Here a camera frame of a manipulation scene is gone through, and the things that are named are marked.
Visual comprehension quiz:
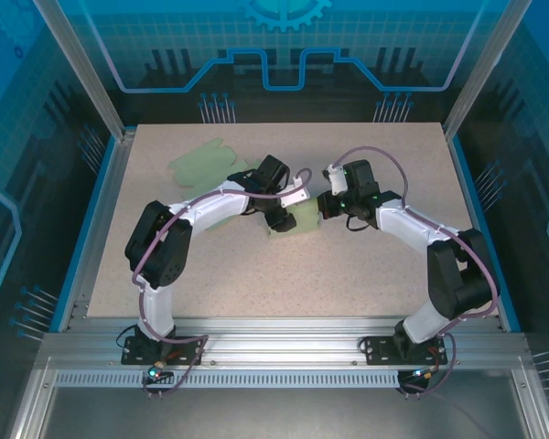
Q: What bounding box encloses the blue table side trim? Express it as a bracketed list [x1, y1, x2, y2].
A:
[48, 135, 120, 334]
[447, 135, 522, 334]

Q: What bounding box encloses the green paper box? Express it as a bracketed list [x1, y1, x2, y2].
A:
[167, 139, 263, 203]
[267, 198, 322, 240]

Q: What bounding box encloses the aluminium side rail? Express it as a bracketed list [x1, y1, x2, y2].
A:
[58, 127, 138, 333]

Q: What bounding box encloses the aluminium enclosure post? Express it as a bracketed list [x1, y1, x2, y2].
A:
[30, 0, 137, 142]
[441, 0, 534, 141]

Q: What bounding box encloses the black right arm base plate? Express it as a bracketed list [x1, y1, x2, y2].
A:
[360, 335, 448, 366]

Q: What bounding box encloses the aluminium frame rail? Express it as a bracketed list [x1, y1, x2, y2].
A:
[36, 316, 530, 372]

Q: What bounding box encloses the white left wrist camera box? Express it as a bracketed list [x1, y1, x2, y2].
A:
[281, 176, 313, 208]

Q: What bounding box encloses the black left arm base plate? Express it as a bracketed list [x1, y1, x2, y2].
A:
[120, 335, 206, 366]

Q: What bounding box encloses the slotted grey cable duct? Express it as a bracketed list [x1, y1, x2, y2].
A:
[53, 369, 403, 389]

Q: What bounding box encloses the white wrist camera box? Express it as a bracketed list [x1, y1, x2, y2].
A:
[281, 176, 313, 208]
[322, 164, 350, 193]

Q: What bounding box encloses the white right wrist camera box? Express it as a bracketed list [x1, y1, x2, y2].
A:
[322, 164, 350, 193]

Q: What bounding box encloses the grey metal lower tray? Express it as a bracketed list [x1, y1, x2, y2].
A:
[8, 356, 549, 439]

